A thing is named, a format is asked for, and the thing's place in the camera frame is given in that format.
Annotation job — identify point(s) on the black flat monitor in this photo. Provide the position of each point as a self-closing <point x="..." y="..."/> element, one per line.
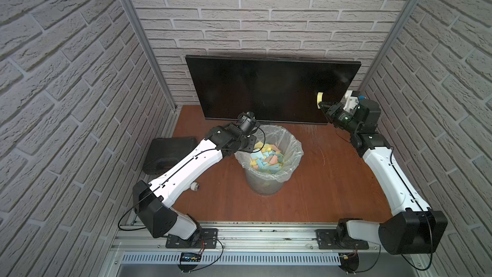
<point x="275" y="90"/>

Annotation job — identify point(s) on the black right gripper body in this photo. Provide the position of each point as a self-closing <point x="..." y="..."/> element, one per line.
<point x="340" y="117"/>

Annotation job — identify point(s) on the aluminium right corner post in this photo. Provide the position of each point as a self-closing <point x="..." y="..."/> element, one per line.
<point x="392" y="36"/>

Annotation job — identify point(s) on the pile of discarded sticky notes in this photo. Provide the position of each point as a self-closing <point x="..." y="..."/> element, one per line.
<point x="266" y="158"/>

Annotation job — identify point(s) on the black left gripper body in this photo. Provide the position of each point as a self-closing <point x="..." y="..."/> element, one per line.
<point x="250" y="143"/>

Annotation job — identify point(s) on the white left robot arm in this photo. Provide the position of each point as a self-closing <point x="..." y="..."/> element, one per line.
<point x="153" y="202"/>

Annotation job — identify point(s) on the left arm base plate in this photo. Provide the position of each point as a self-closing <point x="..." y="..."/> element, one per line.
<point x="203" y="238"/>

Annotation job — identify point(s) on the aluminium corner post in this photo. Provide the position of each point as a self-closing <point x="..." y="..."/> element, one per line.
<point x="140" y="33"/>
<point x="392" y="36"/>

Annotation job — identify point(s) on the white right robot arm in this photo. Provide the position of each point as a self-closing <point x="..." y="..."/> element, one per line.
<point x="415" y="228"/>

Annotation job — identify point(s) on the aluminium left corner post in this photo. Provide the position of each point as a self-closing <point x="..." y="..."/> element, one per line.
<point x="140" y="33"/>

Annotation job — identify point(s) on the yellow sticky note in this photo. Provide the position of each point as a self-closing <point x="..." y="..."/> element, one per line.
<point x="319" y="99"/>

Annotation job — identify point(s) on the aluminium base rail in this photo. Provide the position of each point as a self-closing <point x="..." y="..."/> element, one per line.
<point x="233" y="236"/>

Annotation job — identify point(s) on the black plastic case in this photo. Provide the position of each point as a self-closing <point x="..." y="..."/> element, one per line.
<point x="165" y="153"/>

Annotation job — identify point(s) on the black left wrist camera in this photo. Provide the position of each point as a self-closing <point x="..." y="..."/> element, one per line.
<point x="247" y="123"/>

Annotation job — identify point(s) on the small green circuit board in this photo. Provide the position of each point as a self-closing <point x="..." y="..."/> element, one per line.
<point x="188" y="257"/>

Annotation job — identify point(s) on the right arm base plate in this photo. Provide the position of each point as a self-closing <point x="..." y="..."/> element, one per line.
<point x="330" y="239"/>

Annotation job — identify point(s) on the white ventilation grille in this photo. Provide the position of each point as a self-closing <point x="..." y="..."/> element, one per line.
<point x="234" y="258"/>

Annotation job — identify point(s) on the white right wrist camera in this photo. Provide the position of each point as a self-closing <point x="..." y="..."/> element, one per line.
<point x="351" y="100"/>

